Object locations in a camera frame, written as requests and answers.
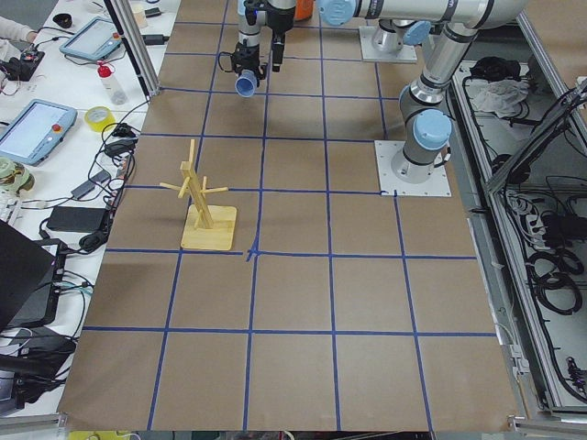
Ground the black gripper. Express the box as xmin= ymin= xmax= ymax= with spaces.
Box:
xmin=265 ymin=0 xmax=294 ymax=33
xmin=231 ymin=32 xmax=285 ymax=87

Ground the light blue plastic cup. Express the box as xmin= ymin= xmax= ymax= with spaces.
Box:
xmin=235 ymin=69 xmax=258 ymax=98

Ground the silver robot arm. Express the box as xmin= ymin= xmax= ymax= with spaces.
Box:
xmin=316 ymin=1 xmax=527 ymax=179
xmin=220 ymin=1 xmax=432 ymax=97

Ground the wooden cup tree stand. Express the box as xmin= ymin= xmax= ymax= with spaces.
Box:
xmin=160 ymin=139 xmax=238 ymax=251

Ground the person hand in sleeve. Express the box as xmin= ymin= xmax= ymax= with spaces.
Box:
xmin=0 ymin=16 xmax=38 ymax=43

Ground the orange cylindrical canister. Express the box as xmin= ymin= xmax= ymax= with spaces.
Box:
xmin=294 ymin=0 xmax=315 ymax=21

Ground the red capped squeeze bottle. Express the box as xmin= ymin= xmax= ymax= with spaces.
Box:
xmin=97 ymin=61 xmax=127 ymax=105

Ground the far blue teach pendant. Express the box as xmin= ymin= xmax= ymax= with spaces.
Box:
xmin=60 ymin=17 xmax=121 ymax=61

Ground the blue teach pendant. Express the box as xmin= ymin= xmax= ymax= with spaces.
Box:
xmin=1 ymin=99 xmax=78 ymax=166
xmin=60 ymin=17 xmax=121 ymax=61

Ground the yellow tape roll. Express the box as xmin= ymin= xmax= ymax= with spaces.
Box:
xmin=83 ymin=105 xmax=116 ymax=133

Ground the black bowl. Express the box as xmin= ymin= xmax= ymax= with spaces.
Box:
xmin=52 ymin=13 xmax=72 ymax=29

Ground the white crumpled cloth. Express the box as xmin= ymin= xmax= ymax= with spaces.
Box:
xmin=471 ymin=80 xmax=529 ymax=117

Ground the near blue teach pendant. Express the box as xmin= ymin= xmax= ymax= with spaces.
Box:
xmin=1 ymin=99 xmax=78 ymax=166

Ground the black power adapter brick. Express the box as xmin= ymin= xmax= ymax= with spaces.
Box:
xmin=47 ymin=206 xmax=106 ymax=233

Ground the black laptop computer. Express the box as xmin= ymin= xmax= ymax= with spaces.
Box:
xmin=1 ymin=222 xmax=66 ymax=330

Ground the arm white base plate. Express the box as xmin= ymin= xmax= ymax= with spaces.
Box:
xmin=359 ymin=26 xmax=417 ymax=64
xmin=374 ymin=140 xmax=451 ymax=197

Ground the aluminium frame post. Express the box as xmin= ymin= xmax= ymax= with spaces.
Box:
xmin=105 ymin=0 xmax=161 ymax=98

